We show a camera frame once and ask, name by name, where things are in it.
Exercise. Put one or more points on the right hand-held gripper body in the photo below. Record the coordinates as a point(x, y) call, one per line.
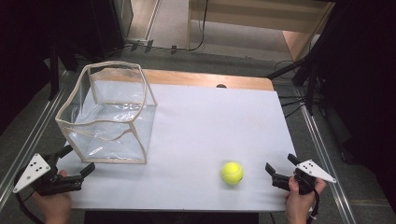
point(313, 170)

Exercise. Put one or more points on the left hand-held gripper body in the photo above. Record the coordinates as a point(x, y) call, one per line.
point(31, 171)

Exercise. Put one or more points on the yellow tennis ball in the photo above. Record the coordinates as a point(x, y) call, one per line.
point(232, 173)

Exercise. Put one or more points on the clear plastic storage box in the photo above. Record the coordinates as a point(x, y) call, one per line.
point(109, 132)

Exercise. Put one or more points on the person's right hand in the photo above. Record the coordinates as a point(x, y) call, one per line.
point(299, 207)

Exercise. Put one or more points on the person's left hand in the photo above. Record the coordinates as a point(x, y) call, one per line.
point(56, 207)

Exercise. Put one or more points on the black metal stand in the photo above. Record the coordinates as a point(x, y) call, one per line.
point(54, 73)

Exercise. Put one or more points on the white table sheet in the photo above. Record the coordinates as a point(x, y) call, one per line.
point(202, 124)

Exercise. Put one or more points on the black tripod stand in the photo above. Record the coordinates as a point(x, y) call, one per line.
point(306, 74)

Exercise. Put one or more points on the black curtain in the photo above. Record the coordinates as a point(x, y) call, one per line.
point(364, 77)

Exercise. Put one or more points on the dark cabinet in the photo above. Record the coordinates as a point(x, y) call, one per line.
point(107, 25)

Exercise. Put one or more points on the light wooden shelf unit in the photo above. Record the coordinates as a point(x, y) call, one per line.
point(249, 15)

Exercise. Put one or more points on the aluminium floor rail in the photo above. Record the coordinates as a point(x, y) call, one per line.
point(323, 161)
point(28, 146)

